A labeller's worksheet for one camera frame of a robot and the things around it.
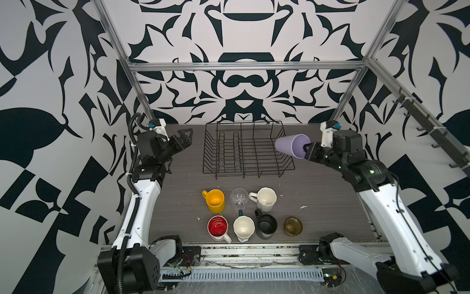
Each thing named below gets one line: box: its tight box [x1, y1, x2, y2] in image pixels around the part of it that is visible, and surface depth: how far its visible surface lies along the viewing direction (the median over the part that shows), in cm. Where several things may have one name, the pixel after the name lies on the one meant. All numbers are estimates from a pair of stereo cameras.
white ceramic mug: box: [249, 186, 278, 212], surface depth 83 cm
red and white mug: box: [206, 214, 232, 244], surface depth 77 cm
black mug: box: [254, 208, 278, 235], surface depth 83 cm
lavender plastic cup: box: [274, 133, 312, 159], surface depth 67 cm
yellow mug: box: [201, 188, 226, 214], surface depth 84 cm
